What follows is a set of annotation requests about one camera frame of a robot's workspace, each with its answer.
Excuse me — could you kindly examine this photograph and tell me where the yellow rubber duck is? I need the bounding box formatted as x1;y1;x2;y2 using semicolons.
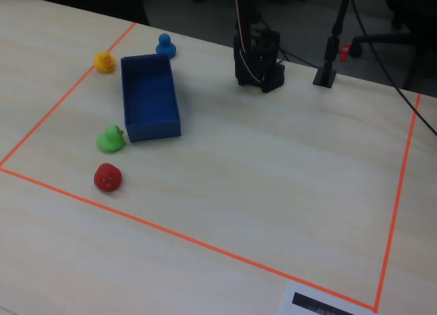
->
94;51;117;74

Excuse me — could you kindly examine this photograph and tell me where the blue rectangular open box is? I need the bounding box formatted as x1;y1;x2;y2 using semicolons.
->
120;53;182;143

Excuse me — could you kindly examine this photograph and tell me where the green rubber duck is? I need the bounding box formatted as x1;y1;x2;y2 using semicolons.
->
95;124;126;154

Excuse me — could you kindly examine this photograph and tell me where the red rubber duck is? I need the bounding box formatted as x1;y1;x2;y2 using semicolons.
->
94;163;123;193

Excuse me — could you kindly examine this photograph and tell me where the blue rubber duck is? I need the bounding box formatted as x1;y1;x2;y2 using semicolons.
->
155;33;178;59

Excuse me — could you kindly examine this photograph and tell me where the orange tape strip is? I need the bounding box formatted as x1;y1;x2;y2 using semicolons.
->
373;92;422;312
0;166;378;313
0;20;137;169

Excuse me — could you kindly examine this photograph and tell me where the white paper with black bar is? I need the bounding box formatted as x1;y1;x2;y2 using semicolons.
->
278;281;376;315

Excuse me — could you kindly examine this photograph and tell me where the black office chair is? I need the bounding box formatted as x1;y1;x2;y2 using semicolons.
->
350;0;437;90

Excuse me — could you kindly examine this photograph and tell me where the black cable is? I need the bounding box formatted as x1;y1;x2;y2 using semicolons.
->
350;0;437;138

